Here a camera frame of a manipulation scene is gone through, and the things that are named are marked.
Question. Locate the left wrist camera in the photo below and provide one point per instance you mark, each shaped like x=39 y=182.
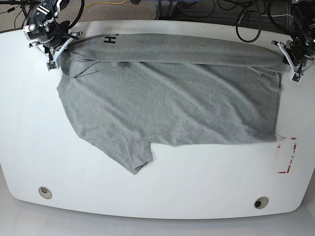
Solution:
x=296 y=77

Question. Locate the right table cable grommet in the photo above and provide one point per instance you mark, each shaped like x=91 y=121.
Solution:
x=261 y=202

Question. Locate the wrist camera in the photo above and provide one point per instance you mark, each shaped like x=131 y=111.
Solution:
x=51 y=65
x=296 y=77

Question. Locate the red tape rectangle marking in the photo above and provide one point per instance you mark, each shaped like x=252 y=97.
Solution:
x=285 y=154

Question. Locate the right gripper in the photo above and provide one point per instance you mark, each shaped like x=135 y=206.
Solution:
x=52 y=49

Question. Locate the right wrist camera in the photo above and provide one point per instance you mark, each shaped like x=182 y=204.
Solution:
x=51 y=65

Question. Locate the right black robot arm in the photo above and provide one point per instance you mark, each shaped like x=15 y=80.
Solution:
x=48 y=36

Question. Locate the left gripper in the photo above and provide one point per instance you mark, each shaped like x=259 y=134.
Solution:
x=299 y=54

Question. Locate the grey t-shirt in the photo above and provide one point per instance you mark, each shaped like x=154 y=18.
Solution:
x=122 y=93

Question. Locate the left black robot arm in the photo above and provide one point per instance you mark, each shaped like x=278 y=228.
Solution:
x=303 y=14

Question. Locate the left table cable grommet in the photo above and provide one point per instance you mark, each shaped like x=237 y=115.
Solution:
x=45 y=193

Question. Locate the table cable grommet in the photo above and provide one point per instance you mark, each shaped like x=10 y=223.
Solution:
x=261 y=202
x=45 y=193

